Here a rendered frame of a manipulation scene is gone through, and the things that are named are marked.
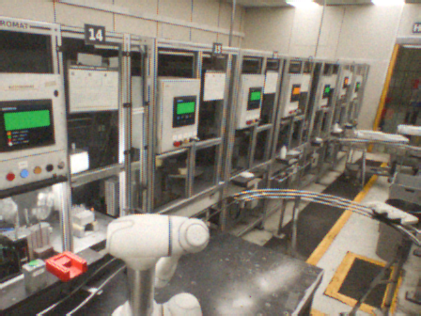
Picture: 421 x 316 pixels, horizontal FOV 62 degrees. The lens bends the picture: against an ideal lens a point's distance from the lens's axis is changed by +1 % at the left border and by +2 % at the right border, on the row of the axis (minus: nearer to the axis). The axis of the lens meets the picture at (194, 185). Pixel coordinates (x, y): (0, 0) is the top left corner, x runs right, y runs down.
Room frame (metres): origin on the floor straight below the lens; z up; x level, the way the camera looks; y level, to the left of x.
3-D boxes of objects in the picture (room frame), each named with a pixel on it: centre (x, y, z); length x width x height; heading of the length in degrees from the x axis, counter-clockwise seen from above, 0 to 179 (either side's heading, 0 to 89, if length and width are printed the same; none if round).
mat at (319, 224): (5.41, -2.47, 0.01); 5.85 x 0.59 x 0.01; 146
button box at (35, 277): (1.33, 0.69, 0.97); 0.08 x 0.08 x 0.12; 56
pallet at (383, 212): (2.64, -1.60, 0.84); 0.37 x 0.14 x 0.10; 24
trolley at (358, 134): (6.08, -3.16, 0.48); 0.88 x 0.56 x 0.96; 74
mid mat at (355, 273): (2.94, -1.74, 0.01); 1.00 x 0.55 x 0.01; 146
